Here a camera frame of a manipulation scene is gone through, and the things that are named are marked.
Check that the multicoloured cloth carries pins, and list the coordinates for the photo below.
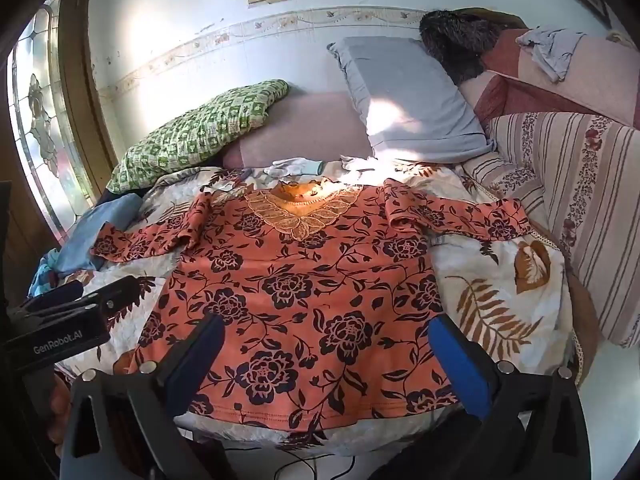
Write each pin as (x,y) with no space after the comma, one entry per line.
(42,275)

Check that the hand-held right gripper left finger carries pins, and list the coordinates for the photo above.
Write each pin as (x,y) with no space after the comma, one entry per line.
(197,360)

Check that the stained glass window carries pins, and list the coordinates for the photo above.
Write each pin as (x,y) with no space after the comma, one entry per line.
(40,110)

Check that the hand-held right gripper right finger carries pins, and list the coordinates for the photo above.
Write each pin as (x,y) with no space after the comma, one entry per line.
(457,365)

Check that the blue cloth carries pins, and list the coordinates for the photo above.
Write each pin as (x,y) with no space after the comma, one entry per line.
(95,230)

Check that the grey pillow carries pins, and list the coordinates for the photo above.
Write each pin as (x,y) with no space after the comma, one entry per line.
(415,105)

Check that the white teal sock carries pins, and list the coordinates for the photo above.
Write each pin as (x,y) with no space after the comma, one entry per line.
(295,166)

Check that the dark furry cushion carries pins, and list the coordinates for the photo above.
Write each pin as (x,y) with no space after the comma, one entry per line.
(455,40)

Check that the person's left hand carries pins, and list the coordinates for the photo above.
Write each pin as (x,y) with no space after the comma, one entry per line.
(59,410)

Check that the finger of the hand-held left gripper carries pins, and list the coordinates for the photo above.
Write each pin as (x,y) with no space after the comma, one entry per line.
(125,292)
(55,296)

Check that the grey crumpled cloth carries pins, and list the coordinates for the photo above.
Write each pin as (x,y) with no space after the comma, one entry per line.
(555,50)

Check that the leaf print blanket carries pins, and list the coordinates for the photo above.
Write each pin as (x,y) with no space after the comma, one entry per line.
(500,300)

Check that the pink bed sheet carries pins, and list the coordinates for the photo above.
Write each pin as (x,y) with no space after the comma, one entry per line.
(310,125)

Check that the orange floral shirt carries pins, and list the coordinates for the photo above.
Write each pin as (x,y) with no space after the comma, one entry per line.
(300,285)

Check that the striped floral quilt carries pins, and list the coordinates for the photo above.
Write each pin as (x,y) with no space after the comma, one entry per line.
(585,200)

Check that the pink folded blanket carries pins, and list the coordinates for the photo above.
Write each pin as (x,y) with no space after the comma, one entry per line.
(530,95)

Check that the green patterned pillow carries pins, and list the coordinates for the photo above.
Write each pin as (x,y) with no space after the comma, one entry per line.
(200,130)

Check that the white small cloth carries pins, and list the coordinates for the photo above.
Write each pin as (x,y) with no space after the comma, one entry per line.
(362,162)

